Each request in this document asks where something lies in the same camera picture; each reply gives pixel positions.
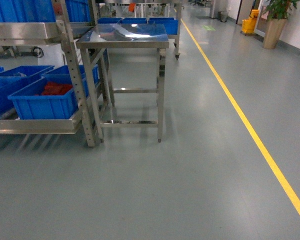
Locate blue bin on shelf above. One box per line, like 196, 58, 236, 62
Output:
7, 77, 78, 120

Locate red parts in bin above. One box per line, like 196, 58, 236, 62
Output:
35, 81, 73, 96

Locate stainless steel side table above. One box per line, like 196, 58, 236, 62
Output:
76, 23, 170, 142

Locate steel cart with blue bins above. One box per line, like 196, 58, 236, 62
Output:
98, 0, 182, 60

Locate yellow mop bucket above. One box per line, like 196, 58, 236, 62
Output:
241, 9, 259, 35

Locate potted plant tan planter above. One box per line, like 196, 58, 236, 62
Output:
262, 0, 299, 50

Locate stainless steel flow rack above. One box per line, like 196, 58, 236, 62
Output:
0, 0, 104, 147

